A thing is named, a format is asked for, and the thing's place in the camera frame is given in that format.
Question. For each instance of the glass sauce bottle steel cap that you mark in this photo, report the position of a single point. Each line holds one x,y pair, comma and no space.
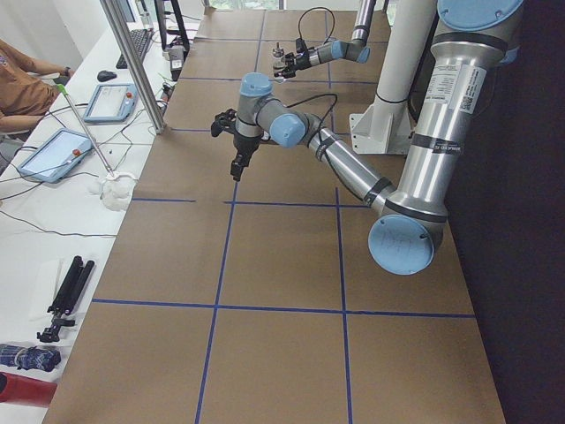
278,61

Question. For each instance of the black keyboard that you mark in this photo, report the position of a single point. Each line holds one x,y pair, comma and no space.
141,40

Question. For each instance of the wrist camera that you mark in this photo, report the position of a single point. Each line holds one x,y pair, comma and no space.
300,46

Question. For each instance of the black folded tripod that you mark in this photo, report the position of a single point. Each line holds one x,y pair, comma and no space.
66,299

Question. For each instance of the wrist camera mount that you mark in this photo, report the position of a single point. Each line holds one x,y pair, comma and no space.
224,122

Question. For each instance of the blue teach pendant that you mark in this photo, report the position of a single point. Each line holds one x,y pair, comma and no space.
56,157
111,103

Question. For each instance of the person in brown shirt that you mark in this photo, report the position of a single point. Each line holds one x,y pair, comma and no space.
25,98

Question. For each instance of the metal rod green tip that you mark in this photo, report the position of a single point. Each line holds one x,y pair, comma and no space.
86,130

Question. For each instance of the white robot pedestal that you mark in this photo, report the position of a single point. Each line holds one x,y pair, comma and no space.
385,127

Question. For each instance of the blue teach pendant near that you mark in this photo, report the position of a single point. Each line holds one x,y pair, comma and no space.
56,157

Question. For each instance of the black computer mouse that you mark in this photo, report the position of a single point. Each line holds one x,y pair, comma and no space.
105,75

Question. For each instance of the red bottle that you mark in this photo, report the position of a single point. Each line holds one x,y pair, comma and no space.
22,390

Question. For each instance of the blue teach pendant far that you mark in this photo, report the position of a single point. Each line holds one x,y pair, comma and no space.
111,103

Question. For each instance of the blue folded umbrella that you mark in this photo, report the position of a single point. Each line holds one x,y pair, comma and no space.
29,357

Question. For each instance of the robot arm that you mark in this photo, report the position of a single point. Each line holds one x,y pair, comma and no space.
348,44
466,40

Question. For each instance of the white crumpled cloth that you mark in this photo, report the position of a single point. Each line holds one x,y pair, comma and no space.
114,190

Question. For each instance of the aluminium frame post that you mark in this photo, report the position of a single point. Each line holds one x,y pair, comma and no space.
122,34

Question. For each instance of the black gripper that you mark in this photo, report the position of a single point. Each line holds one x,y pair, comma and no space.
245,144
301,58

